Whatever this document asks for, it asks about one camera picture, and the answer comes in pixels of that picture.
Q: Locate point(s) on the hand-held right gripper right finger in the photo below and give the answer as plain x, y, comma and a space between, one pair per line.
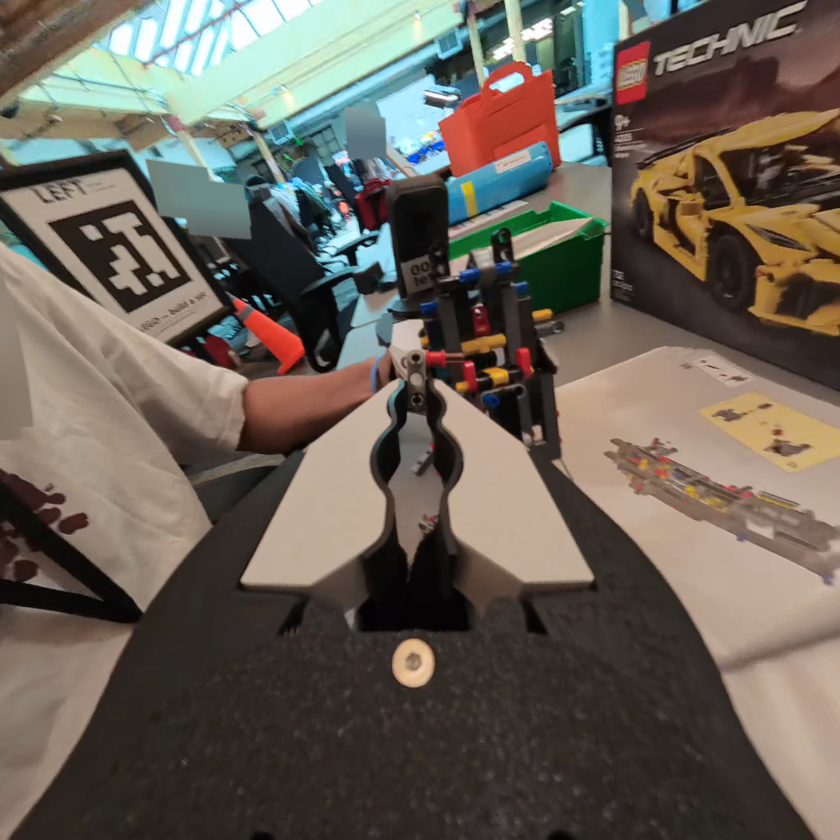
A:
518, 518

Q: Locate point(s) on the lego car chassis model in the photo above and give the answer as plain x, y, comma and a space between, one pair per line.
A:
512, 315

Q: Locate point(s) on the green plastic bin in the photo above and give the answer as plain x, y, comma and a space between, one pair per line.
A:
564, 275

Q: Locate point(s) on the framed marker sign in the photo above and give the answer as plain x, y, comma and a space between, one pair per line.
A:
118, 256

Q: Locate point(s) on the lego set box yellow car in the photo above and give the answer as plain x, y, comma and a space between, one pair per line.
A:
722, 197

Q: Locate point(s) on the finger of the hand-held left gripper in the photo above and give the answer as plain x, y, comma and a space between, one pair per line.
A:
398, 358

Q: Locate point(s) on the person's left forearm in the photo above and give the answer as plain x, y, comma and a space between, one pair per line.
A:
302, 407

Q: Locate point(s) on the small grey connector red pin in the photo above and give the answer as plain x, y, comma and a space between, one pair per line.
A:
415, 380

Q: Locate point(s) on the white striped strip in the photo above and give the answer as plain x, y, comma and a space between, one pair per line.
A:
492, 213

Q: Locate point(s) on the orange bag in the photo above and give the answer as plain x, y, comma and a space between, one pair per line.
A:
499, 124

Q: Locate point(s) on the white paper bag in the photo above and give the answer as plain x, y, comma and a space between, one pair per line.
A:
558, 235

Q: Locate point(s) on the black office chair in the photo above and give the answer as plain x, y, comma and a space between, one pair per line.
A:
289, 262

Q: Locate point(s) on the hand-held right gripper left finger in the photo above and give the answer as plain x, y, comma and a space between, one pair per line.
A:
315, 518

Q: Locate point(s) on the blue wrapped package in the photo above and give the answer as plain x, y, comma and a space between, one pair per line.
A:
499, 177

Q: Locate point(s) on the orange traffic cone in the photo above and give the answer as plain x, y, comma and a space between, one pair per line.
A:
275, 341

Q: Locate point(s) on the lego instruction booklet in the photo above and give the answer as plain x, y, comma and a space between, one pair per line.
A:
656, 558

